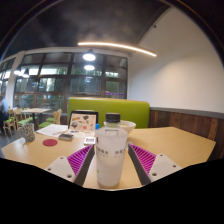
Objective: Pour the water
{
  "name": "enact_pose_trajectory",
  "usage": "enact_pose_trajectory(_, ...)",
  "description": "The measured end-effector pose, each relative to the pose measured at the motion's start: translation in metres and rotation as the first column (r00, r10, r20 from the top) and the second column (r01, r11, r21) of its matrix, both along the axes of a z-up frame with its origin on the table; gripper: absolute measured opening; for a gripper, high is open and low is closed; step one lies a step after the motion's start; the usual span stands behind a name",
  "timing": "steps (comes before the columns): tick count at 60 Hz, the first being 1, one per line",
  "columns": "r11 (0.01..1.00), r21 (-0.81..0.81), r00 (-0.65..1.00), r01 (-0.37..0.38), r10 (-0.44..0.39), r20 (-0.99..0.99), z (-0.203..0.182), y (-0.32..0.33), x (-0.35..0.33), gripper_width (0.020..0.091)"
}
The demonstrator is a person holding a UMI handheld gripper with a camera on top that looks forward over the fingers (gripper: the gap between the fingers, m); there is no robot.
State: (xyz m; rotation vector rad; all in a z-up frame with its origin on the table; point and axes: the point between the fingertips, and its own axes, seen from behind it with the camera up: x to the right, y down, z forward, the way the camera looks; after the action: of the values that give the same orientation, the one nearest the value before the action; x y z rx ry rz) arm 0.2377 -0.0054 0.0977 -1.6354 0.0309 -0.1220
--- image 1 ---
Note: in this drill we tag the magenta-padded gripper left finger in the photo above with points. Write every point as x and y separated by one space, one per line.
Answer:
78 160

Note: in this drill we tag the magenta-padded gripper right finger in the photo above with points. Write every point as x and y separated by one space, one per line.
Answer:
145 158

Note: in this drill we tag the clear black-capped water bottle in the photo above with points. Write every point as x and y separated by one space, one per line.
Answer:
111 156

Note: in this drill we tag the small white square device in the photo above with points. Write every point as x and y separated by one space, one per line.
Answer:
89 140

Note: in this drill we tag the small dark flat box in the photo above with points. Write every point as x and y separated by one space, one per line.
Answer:
66 137

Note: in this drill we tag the flat round red coaster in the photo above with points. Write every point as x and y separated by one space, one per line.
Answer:
50 142

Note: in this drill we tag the white ceramic bowl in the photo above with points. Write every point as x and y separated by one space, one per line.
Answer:
130 126

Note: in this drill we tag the black laptop with stickers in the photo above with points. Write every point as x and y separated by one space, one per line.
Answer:
82 121

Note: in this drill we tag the small blue-capped white tube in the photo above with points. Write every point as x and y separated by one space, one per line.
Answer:
97 126

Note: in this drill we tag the green upholstered booth bench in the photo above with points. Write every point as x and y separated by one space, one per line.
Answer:
133 111

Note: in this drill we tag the light wooden dining table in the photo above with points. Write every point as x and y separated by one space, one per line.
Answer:
35 110

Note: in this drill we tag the wooden chairs with green seats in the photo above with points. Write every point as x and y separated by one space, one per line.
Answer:
25 120

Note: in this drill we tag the round pendant lamps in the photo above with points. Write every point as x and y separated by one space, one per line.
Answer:
89 56

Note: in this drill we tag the curved linear ceiling light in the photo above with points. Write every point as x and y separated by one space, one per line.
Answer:
116 45

